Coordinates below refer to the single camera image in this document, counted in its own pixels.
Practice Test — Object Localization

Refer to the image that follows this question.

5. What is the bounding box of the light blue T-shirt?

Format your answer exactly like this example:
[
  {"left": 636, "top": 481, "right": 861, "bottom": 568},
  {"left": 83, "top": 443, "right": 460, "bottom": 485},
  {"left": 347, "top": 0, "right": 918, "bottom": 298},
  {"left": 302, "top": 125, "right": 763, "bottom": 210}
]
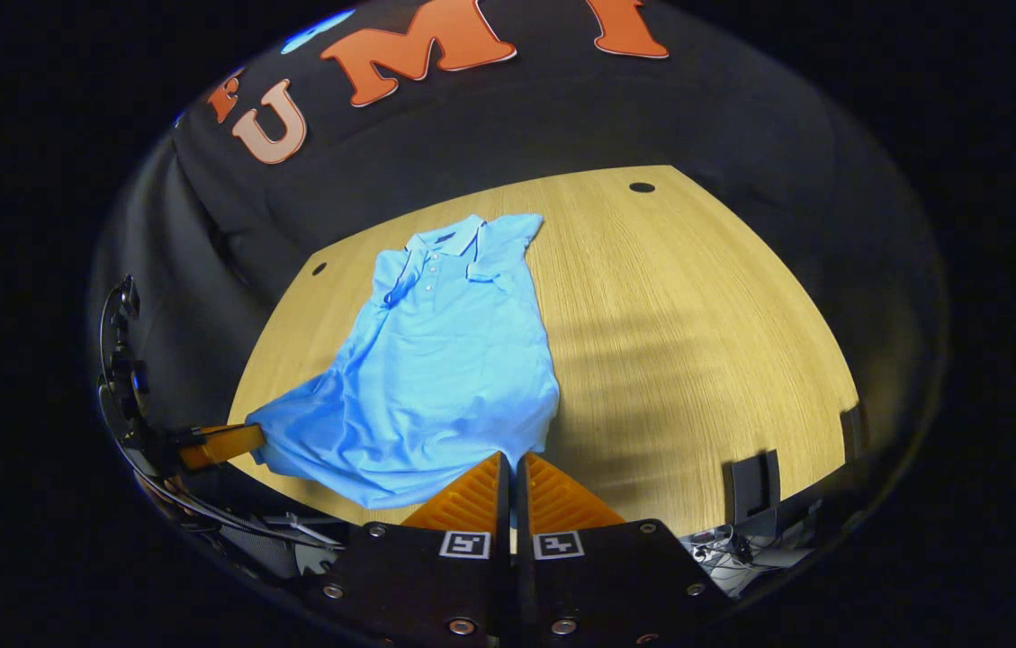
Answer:
[{"left": 245, "top": 212, "right": 561, "bottom": 510}]

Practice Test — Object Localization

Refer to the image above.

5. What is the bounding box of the left hand-held gripper cable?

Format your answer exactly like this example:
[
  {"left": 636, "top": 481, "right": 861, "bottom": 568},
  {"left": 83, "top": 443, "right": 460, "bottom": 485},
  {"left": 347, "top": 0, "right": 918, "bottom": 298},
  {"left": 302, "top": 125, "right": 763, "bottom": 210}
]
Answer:
[{"left": 99, "top": 279, "right": 348, "bottom": 550}]

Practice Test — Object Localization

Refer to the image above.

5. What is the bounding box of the tangle of floor cables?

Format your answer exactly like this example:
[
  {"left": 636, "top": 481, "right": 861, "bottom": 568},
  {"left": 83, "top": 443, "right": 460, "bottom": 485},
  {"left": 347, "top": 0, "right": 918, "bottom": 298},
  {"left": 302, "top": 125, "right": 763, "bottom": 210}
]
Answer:
[{"left": 683, "top": 525, "right": 819, "bottom": 590}]

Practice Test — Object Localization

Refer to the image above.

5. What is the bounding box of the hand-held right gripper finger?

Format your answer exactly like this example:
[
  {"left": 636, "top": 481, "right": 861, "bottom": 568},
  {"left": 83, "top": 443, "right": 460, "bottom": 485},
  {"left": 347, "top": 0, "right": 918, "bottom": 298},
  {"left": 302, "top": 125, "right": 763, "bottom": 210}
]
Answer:
[
  {"left": 516, "top": 451, "right": 735, "bottom": 648},
  {"left": 301, "top": 451, "right": 517, "bottom": 648}
]

